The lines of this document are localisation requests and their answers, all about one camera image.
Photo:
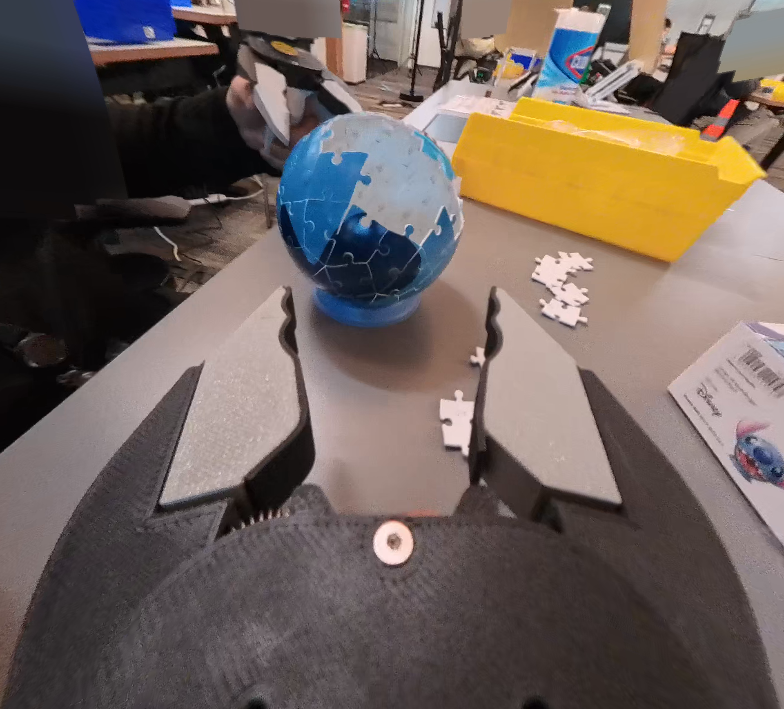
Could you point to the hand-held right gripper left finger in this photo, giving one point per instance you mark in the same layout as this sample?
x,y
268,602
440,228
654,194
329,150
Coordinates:
x,y
239,409

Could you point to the wooden side desk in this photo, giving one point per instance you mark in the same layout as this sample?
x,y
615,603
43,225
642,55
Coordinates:
x,y
153,51

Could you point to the black monitor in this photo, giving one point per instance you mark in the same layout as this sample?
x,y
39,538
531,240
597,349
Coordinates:
x,y
692,78

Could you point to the white folding stand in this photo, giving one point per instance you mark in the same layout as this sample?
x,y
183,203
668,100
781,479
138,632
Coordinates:
x,y
612,81

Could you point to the black light stand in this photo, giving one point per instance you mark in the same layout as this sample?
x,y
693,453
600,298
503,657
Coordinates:
x,y
421,17

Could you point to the blue puzzle ball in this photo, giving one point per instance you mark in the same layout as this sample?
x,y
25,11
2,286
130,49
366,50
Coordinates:
x,y
367,201

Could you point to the dark desk hatch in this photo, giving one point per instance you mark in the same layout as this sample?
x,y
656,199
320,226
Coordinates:
x,y
444,130

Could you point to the blue ball stand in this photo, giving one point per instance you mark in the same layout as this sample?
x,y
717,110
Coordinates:
x,y
367,311

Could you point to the clear box with yellow label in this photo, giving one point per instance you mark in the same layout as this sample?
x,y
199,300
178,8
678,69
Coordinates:
x,y
517,63

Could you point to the person's left forearm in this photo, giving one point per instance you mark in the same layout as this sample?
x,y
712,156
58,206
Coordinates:
x,y
177,139

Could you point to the wide cardboard divider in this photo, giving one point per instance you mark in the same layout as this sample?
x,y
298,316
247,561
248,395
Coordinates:
x,y
539,11

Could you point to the printed puzzle box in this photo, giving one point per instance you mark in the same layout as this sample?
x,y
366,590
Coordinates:
x,y
735,415

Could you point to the clear plastic bag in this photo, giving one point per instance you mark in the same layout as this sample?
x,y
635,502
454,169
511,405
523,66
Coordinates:
x,y
612,134

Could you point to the person's left hand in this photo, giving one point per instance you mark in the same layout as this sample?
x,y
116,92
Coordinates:
x,y
242,109

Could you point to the white trash bin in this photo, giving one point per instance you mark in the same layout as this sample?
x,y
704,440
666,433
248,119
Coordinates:
x,y
355,51

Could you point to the yellow plastic bin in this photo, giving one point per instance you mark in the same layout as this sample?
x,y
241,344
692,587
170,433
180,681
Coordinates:
x,y
582,194

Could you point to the disinfecting wipes canister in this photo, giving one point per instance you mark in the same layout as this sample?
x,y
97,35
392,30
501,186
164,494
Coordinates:
x,y
566,57

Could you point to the narrow cardboard divider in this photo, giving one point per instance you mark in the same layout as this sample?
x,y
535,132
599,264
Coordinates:
x,y
649,17

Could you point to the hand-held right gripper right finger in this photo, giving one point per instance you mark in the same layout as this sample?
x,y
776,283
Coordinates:
x,y
539,415

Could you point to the black chair armrest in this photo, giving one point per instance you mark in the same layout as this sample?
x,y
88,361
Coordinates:
x,y
141,208

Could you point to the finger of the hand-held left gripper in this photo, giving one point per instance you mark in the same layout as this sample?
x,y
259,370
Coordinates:
x,y
340,97
272,103

